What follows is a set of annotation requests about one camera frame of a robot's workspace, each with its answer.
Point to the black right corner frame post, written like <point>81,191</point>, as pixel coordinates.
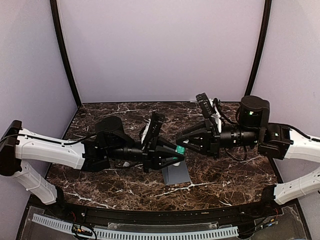
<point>260,47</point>

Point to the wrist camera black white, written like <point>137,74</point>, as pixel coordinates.
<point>208,108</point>
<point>152,129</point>

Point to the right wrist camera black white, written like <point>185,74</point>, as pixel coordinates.
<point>208,108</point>

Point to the grey-blue paper envelope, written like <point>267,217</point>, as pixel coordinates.
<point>176,174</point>

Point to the grey slotted cable duct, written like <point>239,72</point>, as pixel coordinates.
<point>119,231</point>

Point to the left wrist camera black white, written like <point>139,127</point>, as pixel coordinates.
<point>152,129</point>

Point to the small circuit board with wires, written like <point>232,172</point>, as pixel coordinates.
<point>81,231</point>

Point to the black corner frame post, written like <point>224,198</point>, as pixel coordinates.
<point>260,47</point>
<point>63,52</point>

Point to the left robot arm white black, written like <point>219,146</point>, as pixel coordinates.
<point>89,154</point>

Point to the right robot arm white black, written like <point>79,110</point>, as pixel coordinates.
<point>251,128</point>

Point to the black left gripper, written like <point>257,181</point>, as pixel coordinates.
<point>151,156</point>

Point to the black left corner frame post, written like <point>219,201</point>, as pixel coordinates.
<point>63,52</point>

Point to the green white glue stick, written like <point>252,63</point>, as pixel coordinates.
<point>180,150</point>

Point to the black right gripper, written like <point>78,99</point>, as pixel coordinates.
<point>209,145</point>

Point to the black front table rail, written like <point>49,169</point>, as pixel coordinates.
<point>94,207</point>

